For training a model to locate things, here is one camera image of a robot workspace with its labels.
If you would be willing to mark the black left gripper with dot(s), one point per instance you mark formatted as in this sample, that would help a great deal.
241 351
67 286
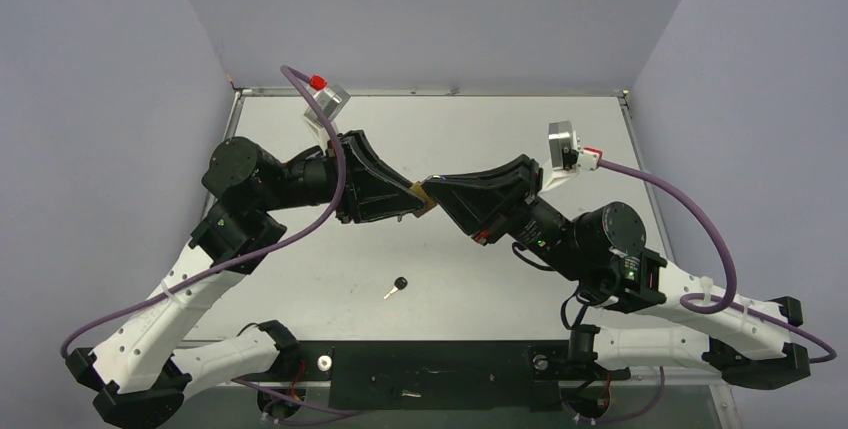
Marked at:
375 187

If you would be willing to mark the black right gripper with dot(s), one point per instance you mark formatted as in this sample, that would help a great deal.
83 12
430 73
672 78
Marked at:
515 198

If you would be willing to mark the small brass padlock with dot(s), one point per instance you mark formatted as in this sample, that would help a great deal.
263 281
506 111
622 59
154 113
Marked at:
428 203

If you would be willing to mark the black-headed key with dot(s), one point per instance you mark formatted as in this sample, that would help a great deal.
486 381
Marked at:
400 283

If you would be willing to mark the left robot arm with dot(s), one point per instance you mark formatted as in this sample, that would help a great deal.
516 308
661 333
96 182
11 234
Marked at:
141 375

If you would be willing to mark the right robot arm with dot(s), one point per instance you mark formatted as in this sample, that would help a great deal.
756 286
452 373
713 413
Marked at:
604 253

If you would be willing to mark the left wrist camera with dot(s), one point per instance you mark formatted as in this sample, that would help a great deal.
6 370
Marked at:
331 99

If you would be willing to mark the aluminium table edge rail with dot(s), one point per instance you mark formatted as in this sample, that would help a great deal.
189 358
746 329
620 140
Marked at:
447 92

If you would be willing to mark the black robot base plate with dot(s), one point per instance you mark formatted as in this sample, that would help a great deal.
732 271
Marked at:
450 375

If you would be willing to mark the key on base plate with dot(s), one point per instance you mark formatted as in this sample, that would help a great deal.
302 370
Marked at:
398 392

